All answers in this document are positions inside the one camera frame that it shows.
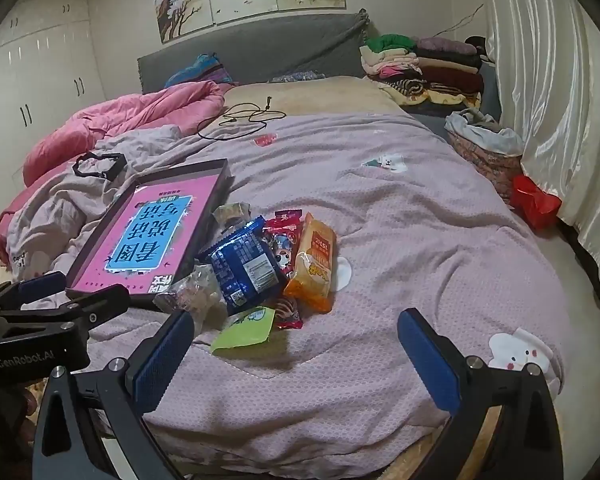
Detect stack of folded clothes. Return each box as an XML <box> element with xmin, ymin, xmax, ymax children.
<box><xmin>359</xmin><ymin>34</ymin><xmax>486</xmax><ymax>107</ymax></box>

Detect pink blue book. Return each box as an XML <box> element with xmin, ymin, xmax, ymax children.
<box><xmin>82</xmin><ymin>175</ymin><xmax>218</xmax><ymax>295</ymax></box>

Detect dark patterned cloth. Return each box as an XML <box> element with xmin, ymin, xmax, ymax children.
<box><xmin>270</xmin><ymin>71</ymin><xmax>326</xmax><ymax>85</ymax></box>

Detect tan bed sheet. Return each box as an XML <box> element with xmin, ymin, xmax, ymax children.
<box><xmin>220</xmin><ymin>75</ymin><xmax>406</xmax><ymax>121</ymax></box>

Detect purple red snack stick packet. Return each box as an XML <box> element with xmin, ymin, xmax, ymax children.
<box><xmin>272</xmin><ymin>297</ymin><xmax>304</xmax><ymax>331</ymax></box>

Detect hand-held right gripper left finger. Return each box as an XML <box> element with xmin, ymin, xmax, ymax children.
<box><xmin>32</xmin><ymin>309</ymin><xmax>196</xmax><ymax>480</ymax></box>

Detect grey white cloth pile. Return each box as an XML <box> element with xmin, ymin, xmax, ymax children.
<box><xmin>445</xmin><ymin>108</ymin><xmax>526</xmax><ymax>157</ymax></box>

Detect black garment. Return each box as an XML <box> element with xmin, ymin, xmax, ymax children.
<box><xmin>464</xmin><ymin>36</ymin><xmax>496</xmax><ymax>64</ymax></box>

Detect beige snack packet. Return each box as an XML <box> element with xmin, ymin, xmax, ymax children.
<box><xmin>215</xmin><ymin>202</ymin><xmax>254</xmax><ymax>229</ymax></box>

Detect dark purple shallow box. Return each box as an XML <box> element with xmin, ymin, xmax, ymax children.
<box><xmin>65</xmin><ymin>158</ymin><xmax>231</xmax><ymax>307</ymax></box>

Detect blue striped pillow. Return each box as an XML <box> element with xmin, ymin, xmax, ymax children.
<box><xmin>165</xmin><ymin>53</ymin><xmax>233</xmax><ymax>89</ymax></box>

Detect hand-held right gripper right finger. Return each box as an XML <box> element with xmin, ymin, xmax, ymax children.
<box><xmin>397</xmin><ymin>308</ymin><xmax>563</xmax><ymax>480</ymax></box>

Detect pink quilt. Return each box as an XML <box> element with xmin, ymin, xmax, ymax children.
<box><xmin>0</xmin><ymin>81</ymin><xmax>233</xmax><ymax>266</ymax></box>

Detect red cartoon snack packet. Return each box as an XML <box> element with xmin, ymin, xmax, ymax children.
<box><xmin>261</xmin><ymin>210</ymin><xmax>304</xmax><ymax>281</ymax></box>

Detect red cloth item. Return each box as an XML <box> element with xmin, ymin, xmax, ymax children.
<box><xmin>510</xmin><ymin>175</ymin><xmax>563</xmax><ymax>231</ymax></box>

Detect clear pastry packet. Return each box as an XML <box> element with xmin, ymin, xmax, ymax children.
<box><xmin>153</xmin><ymin>260</ymin><xmax>227</xmax><ymax>332</ymax></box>

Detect orange snack packet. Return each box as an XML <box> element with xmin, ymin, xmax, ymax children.
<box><xmin>282</xmin><ymin>212</ymin><xmax>339</xmax><ymax>314</ymax></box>

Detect white satin curtain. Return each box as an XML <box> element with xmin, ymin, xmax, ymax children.
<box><xmin>480</xmin><ymin>0</ymin><xmax>600</xmax><ymax>281</ymax></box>

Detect green snack packet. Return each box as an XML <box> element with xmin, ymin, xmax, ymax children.
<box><xmin>210</xmin><ymin>306</ymin><xmax>277</xmax><ymax>353</ymax></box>

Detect black plastic frame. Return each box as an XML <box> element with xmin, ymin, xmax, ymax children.
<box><xmin>72</xmin><ymin>151</ymin><xmax>128</xmax><ymax>182</ymax></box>

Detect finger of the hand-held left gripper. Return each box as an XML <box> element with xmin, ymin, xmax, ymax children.
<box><xmin>0</xmin><ymin>284</ymin><xmax>131</xmax><ymax>332</ymax></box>
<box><xmin>0</xmin><ymin>270</ymin><xmax>67</xmax><ymax>312</ymax></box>

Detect black cable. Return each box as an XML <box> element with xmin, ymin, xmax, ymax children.
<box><xmin>196</xmin><ymin>96</ymin><xmax>286</xmax><ymax>141</ymax></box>

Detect grey headboard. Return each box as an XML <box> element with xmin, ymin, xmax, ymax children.
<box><xmin>137</xmin><ymin>10</ymin><xmax>371</xmax><ymax>95</ymax></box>

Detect blue snack packet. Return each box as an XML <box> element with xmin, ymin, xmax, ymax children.
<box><xmin>207</xmin><ymin>216</ymin><xmax>293</xmax><ymax>317</ymax></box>

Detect white wardrobe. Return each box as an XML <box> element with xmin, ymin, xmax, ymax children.
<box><xmin>0</xmin><ymin>0</ymin><xmax>106</xmax><ymax>161</ymax></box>

